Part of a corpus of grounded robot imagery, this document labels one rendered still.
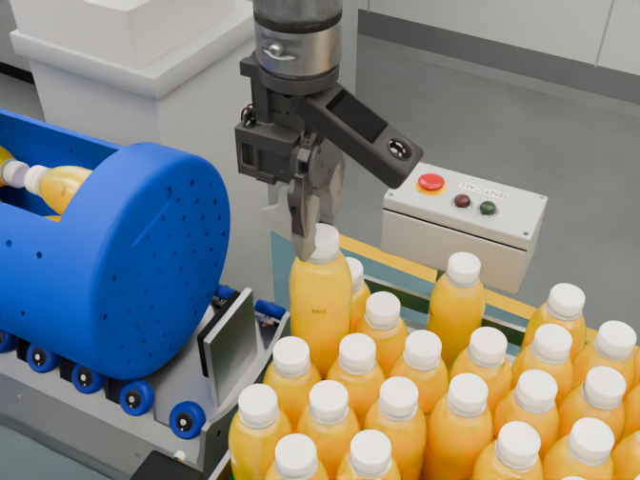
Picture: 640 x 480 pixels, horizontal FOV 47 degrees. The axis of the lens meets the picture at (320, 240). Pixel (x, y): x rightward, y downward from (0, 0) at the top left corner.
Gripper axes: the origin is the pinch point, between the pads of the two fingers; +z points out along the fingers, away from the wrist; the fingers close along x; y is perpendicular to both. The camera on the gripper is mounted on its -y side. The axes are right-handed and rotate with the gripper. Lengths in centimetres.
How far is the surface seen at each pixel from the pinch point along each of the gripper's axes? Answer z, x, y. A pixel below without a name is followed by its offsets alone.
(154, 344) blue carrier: 18.6, 7.6, 19.0
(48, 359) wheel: 22.9, 13.0, 32.5
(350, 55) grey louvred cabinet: 87, -196, 83
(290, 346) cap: 9.8, 6.9, 0.1
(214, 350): 16.6, 6.5, 10.7
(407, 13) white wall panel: 103, -277, 89
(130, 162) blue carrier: -3.7, 1.4, 22.8
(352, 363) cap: 10.4, 5.6, -6.7
